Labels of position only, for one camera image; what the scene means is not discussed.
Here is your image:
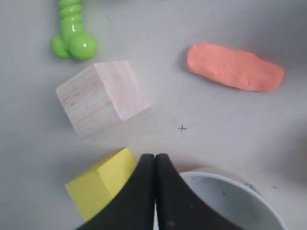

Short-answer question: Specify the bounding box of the orange putty lump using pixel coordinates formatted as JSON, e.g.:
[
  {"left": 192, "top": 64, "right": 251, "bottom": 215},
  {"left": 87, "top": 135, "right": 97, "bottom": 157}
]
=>
[{"left": 187, "top": 43, "right": 285, "bottom": 92}]

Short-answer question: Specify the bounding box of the natural wooden cube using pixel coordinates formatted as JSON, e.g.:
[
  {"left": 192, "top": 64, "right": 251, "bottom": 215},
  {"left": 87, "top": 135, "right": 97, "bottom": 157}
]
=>
[{"left": 56, "top": 60, "right": 150, "bottom": 138}]

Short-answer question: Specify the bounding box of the yellow cube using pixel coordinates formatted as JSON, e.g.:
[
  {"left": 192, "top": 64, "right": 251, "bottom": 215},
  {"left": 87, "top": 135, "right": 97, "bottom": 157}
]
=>
[{"left": 65, "top": 148, "right": 137, "bottom": 221}]

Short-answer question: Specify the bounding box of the white ceramic bowl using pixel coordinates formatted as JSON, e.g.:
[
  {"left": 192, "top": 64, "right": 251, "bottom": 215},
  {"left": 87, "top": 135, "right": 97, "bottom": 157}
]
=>
[{"left": 180, "top": 171, "right": 287, "bottom": 230}]

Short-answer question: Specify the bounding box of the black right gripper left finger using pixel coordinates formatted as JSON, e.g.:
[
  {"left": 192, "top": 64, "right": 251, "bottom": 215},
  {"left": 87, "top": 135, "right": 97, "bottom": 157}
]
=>
[{"left": 78, "top": 154, "right": 155, "bottom": 230}]

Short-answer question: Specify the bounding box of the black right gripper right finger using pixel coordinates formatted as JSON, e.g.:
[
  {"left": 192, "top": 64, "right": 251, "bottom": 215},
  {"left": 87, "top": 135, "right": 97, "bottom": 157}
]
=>
[{"left": 155, "top": 153, "right": 240, "bottom": 230}]

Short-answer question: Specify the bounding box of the green bone toy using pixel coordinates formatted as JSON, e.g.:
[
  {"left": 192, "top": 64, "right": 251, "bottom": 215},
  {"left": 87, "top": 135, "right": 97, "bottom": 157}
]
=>
[{"left": 51, "top": 0, "right": 97, "bottom": 61}]

